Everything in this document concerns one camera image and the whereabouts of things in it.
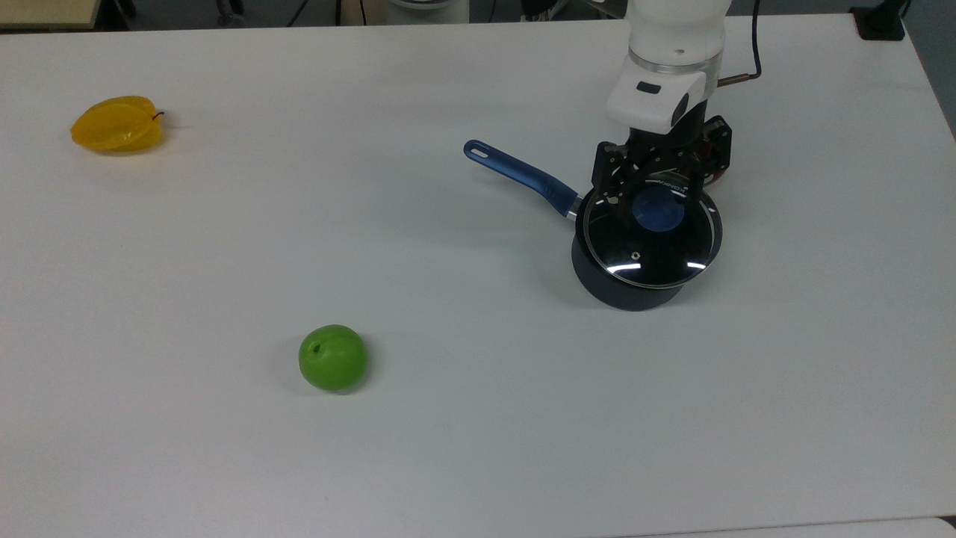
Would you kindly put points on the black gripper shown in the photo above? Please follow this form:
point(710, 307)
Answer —
point(661, 146)

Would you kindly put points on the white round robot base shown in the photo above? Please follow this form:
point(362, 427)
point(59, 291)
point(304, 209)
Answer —
point(427, 9)

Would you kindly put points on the green apple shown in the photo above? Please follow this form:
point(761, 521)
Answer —
point(333, 359)

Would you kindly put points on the light wooden table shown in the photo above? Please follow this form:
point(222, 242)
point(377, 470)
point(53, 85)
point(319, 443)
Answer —
point(45, 11)

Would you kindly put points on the dark red apple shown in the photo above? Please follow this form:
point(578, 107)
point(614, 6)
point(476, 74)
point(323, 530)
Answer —
point(715, 174)

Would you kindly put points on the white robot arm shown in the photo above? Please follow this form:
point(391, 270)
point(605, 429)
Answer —
point(676, 37)

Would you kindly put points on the yellow star fruit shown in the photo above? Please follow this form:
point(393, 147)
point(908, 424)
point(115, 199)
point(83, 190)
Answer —
point(116, 125)

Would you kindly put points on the glass lid with blue knob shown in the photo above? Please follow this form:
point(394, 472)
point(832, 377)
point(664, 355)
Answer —
point(657, 246)

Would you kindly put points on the black table clamp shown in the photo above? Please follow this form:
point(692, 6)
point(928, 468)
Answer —
point(880, 24)

